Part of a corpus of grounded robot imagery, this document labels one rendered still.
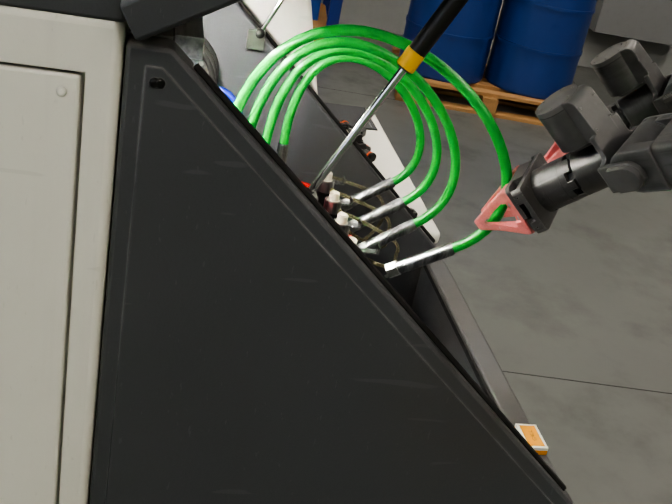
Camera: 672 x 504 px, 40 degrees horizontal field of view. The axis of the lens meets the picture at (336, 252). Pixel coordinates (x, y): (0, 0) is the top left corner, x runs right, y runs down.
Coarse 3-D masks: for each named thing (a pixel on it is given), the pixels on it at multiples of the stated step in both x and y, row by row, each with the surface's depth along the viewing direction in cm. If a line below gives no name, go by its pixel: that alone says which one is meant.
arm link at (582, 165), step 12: (588, 144) 107; (576, 156) 109; (588, 156) 108; (600, 156) 107; (576, 168) 109; (588, 168) 108; (576, 180) 109; (588, 180) 108; (600, 180) 108; (588, 192) 110
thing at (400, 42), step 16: (304, 32) 112; (320, 32) 112; (336, 32) 111; (352, 32) 111; (368, 32) 111; (384, 32) 111; (288, 48) 113; (400, 48) 112; (272, 64) 114; (432, 64) 112; (256, 80) 115; (448, 80) 112; (464, 80) 113; (240, 96) 116; (464, 96) 113; (480, 112) 113; (496, 128) 114; (496, 144) 115; (464, 240) 121; (480, 240) 121
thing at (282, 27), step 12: (252, 0) 147; (264, 0) 147; (276, 0) 147; (288, 0) 148; (300, 0) 148; (252, 12) 148; (264, 12) 148; (288, 12) 149; (300, 12) 149; (276, 24) 149; (288, 24) 149; (300, 24) 150; (312, 24) 150; (276, 36) 150; (288, 36) 150; (300, 60) 153; (312, 84) 155
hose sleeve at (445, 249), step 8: (432, 248) 123; (440, 248) 122; (448, 248) 122; (416, 256) 123; (424, 256) 123; (432, 256) 122; (440, 256) 122; (448, 256) 122; (400, 264) 124; (408, 264) 123; (416, 264) 123; (424, 264) 123; (400, 272) 124
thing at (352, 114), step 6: (330, 108) 226; (336, 108) 226; (342, 108) 227; (348, 108) 228; (354, 108) 229; (360, 108) 230; (336, 114) 222; (342, 114) 223; (348, 114) 224; (354, 114) 225; (360, 114) 226; (348, 120) 220; (354, 120) 221; (354, 126) 217; (366, 126) 218; (372, 126) 219
